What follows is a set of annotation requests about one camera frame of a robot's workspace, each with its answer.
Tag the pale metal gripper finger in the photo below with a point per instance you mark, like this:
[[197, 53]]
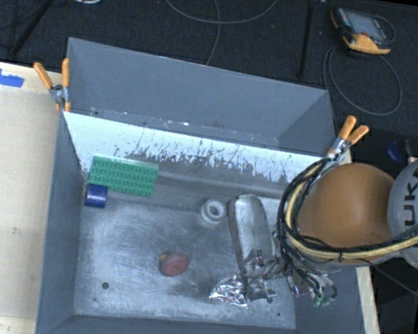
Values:
[[263, 289], [255, 262]]

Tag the crumpled silver foil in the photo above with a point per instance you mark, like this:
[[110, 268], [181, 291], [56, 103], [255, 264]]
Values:
[[229, 292]]

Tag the silver metal oblong object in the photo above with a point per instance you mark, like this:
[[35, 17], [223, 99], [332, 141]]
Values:
[[249, 223]]

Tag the red-brown round toy fruit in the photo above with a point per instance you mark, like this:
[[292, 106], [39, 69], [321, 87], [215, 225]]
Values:
[[174, 265]]

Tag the grey metal bin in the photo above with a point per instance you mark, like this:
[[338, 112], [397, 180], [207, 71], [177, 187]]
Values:
[[140, 253]]

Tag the green studded flat block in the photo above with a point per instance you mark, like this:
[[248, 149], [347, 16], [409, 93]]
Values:
[[123, 176]]

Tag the blue cylinder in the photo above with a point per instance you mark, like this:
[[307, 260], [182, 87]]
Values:
[[96, 196]]

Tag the pale wood flat board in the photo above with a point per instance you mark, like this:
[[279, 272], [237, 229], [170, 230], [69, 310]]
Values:
[[12, 190]]

